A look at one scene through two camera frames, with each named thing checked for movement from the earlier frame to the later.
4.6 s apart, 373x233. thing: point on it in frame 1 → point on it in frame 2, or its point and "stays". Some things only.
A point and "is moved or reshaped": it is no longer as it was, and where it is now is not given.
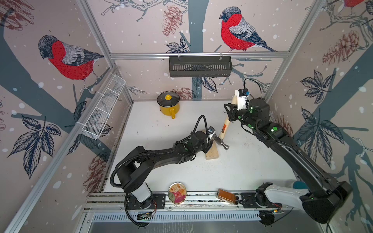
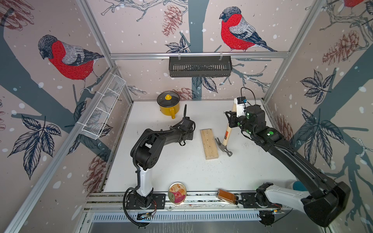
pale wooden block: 212,153 stays
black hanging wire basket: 200,66 stays
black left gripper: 208,146 → 191,135
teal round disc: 299,185 stays
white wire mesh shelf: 93,128 stays
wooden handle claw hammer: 225,127 is moved or reshaped
